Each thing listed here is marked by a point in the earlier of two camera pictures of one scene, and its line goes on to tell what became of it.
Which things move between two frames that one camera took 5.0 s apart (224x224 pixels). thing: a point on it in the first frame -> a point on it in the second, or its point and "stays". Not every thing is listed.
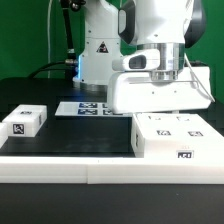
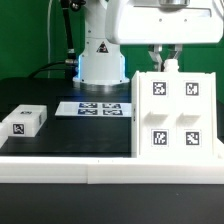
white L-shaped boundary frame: (110, 170) stays
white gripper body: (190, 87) -> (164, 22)
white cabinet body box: (175, 136) stays
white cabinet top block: (26, 120) stays
